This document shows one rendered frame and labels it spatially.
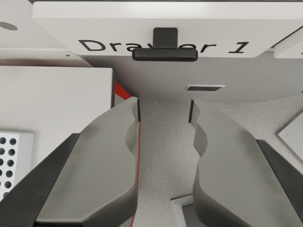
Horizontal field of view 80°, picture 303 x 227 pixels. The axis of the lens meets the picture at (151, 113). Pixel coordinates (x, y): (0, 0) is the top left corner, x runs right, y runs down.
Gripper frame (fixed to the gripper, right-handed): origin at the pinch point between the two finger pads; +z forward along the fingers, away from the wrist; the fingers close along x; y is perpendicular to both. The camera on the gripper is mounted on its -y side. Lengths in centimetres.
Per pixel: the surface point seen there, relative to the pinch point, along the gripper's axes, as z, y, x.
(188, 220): 38, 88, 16
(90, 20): 11.3, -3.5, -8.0
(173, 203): 52, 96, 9
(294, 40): 16.0, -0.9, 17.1
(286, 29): 12.5, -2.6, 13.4
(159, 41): 11.1, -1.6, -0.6
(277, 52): 18.8, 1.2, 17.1
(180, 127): 79, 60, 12
